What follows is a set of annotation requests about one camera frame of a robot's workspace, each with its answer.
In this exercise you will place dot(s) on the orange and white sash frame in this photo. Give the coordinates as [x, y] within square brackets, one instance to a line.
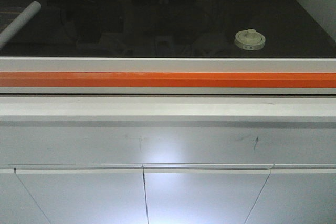
[225, 76]

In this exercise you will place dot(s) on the white rolled paper tube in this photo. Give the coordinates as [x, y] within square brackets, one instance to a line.
[19, 22]

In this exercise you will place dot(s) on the white base cabinet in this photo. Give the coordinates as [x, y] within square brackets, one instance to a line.
[167, 159]

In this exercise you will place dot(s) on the glass jar with white lid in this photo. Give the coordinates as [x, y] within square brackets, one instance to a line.
[250, 40]

